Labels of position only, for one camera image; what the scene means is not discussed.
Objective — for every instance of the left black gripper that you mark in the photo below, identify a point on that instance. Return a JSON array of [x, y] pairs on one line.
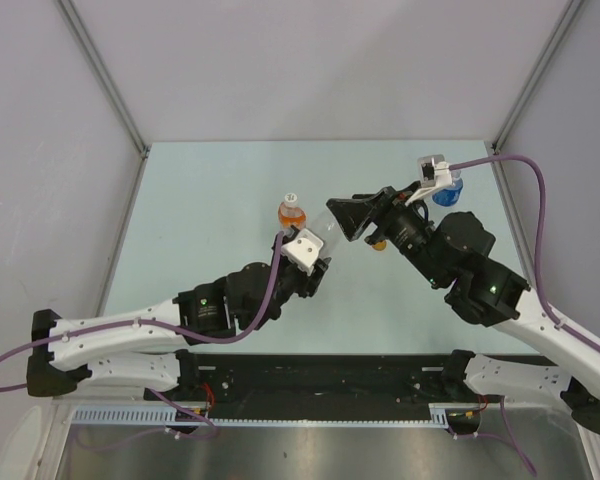
[[309, 282]]

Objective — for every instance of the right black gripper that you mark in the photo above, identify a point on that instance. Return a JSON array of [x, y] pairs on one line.
[[383, 209]]

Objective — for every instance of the clear water bottle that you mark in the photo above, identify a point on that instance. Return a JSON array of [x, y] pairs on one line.
[[326, 227]]

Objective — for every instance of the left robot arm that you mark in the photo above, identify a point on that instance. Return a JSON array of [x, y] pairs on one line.
[[140, 348]]

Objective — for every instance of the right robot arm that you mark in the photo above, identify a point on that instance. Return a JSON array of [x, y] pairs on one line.
[[453, 255]]

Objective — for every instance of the orange bottle cap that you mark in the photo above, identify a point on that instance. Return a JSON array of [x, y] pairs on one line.
[[379, 245]]

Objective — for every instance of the orange drink bottle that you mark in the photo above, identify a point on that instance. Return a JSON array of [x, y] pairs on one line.
[[290, 214]]

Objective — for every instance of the blue drink bottle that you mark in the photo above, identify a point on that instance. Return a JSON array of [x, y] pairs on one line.
[[449, 196]]

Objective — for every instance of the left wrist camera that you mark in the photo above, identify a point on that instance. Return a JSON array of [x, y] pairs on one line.
[[304, 250]]

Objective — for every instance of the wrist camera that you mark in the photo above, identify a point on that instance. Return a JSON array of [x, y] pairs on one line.
[[434, 176], [304, 250]]

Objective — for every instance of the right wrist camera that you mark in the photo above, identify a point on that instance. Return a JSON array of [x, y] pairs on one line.
[[434, 176]]

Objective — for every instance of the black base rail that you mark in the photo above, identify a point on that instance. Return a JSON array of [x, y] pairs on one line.
[[347, 388]]

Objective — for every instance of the right aluminium frame post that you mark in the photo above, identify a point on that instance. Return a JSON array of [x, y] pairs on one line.
[[540, 68]]

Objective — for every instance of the aluminium frame post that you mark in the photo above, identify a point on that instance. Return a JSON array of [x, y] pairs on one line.
[[91, 53], [540, 68]]

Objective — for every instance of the left aluminium frame post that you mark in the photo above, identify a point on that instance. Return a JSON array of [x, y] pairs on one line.
[[91, 53]]

